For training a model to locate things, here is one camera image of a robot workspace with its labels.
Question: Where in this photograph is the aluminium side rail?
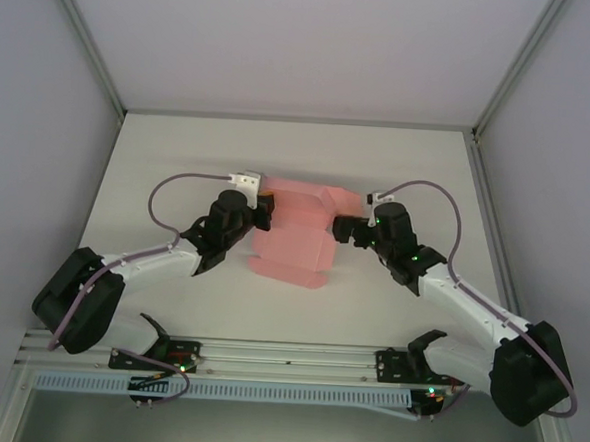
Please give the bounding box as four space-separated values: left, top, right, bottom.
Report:
457 136 544 353

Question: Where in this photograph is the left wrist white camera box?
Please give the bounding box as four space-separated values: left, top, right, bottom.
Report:
227 169 264 205

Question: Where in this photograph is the white slotted cable duct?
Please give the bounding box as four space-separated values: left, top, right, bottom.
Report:
31 367 414 415

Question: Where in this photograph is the pink paper box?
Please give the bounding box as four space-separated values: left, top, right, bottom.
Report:
245 173 364 292

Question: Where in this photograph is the grey metal panel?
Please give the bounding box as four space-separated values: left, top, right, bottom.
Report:
15 386 559 442

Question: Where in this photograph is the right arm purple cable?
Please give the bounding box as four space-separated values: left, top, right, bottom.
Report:
367 178 590 430

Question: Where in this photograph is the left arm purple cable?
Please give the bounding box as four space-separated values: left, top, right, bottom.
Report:
45 164 234 411

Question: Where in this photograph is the aluminium mounting rail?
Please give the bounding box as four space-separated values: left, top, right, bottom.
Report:
15 317 562 398

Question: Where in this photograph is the aluminium frame crossbar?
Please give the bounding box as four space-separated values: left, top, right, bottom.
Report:
123 103 477 137

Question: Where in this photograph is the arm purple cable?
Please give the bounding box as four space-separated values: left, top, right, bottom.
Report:
367 178 590 430
45 164 234 411

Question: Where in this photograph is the aluminium frame post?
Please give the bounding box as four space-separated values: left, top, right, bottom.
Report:
34 0 135 121
471 0 571 144

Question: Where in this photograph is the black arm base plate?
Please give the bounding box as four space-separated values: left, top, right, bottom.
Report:
109 336 203 376
373 346 468 389

